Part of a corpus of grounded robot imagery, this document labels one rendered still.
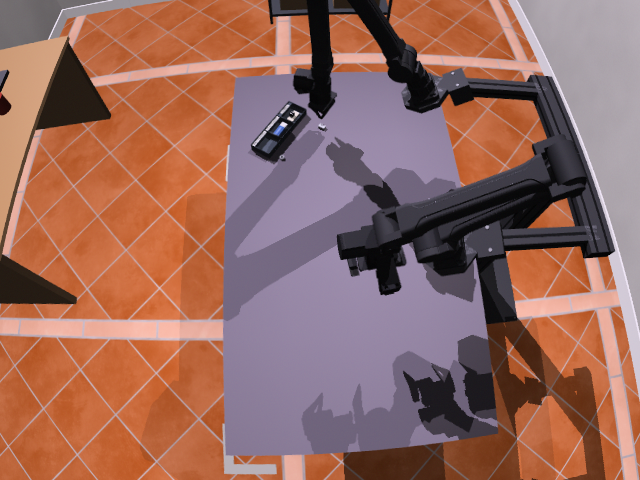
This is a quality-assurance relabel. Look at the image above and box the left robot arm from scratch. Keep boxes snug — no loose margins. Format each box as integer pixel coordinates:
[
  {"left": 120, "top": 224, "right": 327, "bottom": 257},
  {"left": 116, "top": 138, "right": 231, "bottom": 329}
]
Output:
[{"left": 337, "top": 134, "right": 587, "bottom": 296}]

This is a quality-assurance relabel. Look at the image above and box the white eraser with blue sleeve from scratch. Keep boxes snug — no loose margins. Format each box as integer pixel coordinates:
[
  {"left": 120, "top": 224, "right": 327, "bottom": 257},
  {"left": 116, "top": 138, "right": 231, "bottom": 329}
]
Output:
[{"left": 274, "top": 122, "right": 288, "bottom": 136}]

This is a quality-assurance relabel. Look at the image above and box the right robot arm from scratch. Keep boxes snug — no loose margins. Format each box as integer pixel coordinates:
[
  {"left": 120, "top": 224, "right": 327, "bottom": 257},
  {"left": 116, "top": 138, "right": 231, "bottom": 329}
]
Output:
[{"left": 293, "top": 0, "right": 440, "bottom": 107}]

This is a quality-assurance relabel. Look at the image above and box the dark grey three-compartment bin rack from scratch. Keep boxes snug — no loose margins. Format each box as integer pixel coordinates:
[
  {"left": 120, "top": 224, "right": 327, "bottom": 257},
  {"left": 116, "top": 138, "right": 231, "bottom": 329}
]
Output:
[{"left": 251, "top": 101, "right": 307, "bottom": 158}]

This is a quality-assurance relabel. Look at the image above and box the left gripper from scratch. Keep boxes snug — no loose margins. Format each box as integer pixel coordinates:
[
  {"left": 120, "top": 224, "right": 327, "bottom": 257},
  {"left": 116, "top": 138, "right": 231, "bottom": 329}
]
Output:
[{"left": 347, "top": 246, "right": 407, "bottom": 276}]

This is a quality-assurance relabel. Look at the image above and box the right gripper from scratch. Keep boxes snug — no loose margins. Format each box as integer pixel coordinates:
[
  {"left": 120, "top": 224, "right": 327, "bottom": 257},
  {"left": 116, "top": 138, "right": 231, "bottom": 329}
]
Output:
[{"left": 308, "top": 91, "right": 337, "bottom": 119}]

